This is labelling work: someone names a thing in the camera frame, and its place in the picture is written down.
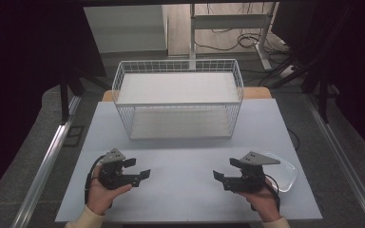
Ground white power strip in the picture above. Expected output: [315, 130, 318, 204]
[279, 64, 297, 79]

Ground black stand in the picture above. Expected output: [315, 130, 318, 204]
[57, 66, 87, 125]
[259, 47, 340, 125]

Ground dark curtain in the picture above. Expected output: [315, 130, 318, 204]
[0, 0, 107, 205]
[270, 0, 365, 164]

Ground grey panel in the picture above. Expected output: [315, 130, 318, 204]
[83, 4, 169, 55]

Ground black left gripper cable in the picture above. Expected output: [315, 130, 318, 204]
[83, 154, 107, 205]

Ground metal rail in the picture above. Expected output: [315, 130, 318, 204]
[10, 94, 83, 228]
[303, 93, 365, 228]

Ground black floor cables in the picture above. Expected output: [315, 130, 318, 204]
[193, 28, 291, 56]

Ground person's right hand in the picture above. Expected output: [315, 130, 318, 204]
[236, 176, 283, 223]

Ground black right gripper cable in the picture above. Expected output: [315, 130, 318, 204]
[250, 173, 281, 214]

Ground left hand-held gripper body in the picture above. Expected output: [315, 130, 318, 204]
[98, 147, 131, 191]

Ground clear plastic tray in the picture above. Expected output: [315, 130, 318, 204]
[259, 151, 299, 194]

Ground dark floor frame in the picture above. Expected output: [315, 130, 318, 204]
[63, 124, 86, 148]

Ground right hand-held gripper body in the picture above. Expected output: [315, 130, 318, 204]
[222, 150, 281, 194]

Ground white wire basket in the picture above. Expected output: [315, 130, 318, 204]
[111, 58, 245, 141]

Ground white metal desk frame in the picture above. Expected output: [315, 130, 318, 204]
[188, 2, 280, 71]

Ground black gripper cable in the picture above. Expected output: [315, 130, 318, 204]
[250, 173, 281, 214]
[83, 154, 107, 205]

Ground person's left hand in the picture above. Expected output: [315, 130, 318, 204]
[86, 164, 134, 217]

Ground wooden table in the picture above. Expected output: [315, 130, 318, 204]
[102, 86, 273, 104]

